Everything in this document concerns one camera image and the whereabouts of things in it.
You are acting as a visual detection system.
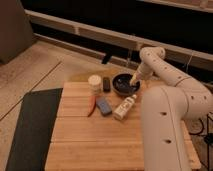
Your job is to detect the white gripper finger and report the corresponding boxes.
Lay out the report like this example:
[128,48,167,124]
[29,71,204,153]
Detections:
[130,74,138,86]

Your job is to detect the dark ceramic bowl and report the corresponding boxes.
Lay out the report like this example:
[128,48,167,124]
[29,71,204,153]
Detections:
[112,73,140,96]

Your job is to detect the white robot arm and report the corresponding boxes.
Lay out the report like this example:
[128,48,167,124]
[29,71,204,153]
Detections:
[131,47,213,171]

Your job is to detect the small dark brown block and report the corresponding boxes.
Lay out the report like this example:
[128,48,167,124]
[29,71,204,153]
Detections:
[103,77,111,92]

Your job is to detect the white spray bottle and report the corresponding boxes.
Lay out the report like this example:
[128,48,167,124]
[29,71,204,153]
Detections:
[114,94,137,120]

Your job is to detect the white cylindrical jar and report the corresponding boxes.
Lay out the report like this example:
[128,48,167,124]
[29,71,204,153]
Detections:
[88,75,102,95]

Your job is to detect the grey sofa corner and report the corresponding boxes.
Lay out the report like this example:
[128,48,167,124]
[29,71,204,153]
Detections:
[0,0,36,63]

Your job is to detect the black floor mat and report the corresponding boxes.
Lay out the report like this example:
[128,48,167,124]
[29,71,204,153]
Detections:
[5,88,62,171]

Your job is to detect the black cables on floor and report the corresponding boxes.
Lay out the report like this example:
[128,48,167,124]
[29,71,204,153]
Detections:
[186,113,213,148]

